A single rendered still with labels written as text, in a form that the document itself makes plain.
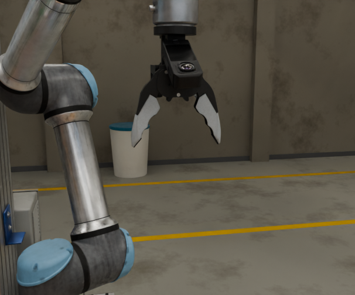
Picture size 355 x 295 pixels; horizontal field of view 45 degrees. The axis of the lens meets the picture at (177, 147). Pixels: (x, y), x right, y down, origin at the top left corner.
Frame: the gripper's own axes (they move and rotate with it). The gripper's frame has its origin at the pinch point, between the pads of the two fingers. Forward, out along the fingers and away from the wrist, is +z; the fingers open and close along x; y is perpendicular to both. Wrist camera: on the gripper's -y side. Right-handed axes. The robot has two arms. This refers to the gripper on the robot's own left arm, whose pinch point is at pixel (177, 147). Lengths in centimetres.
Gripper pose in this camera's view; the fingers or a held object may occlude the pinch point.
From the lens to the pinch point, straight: 73.4
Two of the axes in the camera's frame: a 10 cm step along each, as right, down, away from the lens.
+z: 0.0, 9.8, 2.0
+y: -2.0, -2.0, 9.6
